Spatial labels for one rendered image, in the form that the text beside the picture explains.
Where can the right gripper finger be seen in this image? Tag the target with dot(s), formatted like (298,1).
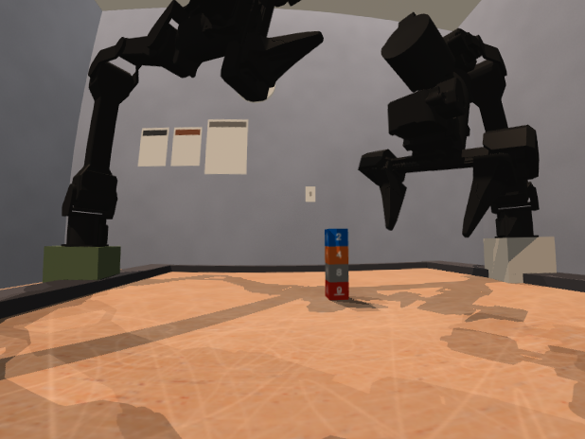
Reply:
(392,193)
(492,174)

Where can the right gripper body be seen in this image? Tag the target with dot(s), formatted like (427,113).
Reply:
(438,148)

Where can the blue block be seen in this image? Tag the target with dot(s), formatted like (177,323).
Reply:
(336,237)

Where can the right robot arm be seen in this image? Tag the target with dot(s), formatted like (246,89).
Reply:
(419,55)

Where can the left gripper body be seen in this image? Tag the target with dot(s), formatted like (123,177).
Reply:
(253,16)

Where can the red block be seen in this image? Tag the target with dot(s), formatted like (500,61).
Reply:
(337,290)

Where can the orange block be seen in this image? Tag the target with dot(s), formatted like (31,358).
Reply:
(336,254)

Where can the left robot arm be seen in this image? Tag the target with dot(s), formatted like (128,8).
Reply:
(93,188)

